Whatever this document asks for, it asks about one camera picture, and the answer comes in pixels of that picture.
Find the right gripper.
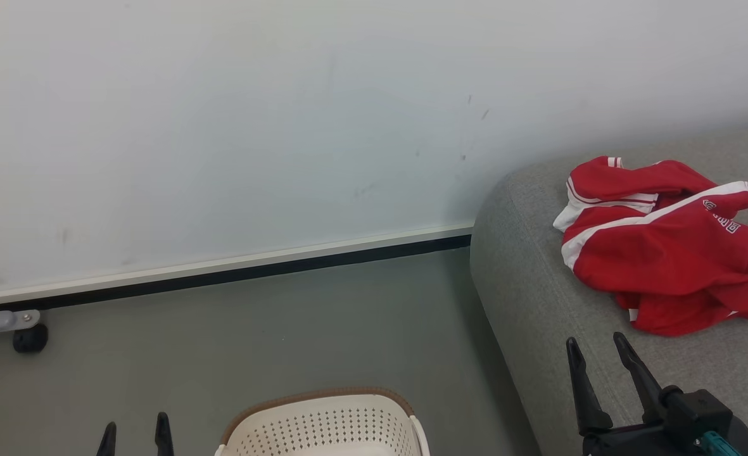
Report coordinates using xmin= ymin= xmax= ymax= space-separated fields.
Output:
xmin=566 ymin=332 xmax=748 ymax=456

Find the red white-striped sports garment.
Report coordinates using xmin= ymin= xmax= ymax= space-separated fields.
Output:
xmin=552 ymin=156 xmax=748 ymax=337

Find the cream laundry basket brown rim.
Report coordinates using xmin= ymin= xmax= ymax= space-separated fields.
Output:
xmin=214 ymin=387 xmax=431 ymax=456

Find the grey fabric sofa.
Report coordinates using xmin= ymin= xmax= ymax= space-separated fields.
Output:
xmin=470 ymin=123 xmax=748 ymax=456

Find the black caster wheel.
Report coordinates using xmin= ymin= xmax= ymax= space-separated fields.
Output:
xmin=13 ymin=324 xmax=49 ymax=353

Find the white and black baseboard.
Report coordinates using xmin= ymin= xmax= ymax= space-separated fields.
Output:
xmin=0 ymin=223 xmax=474 ymax=314

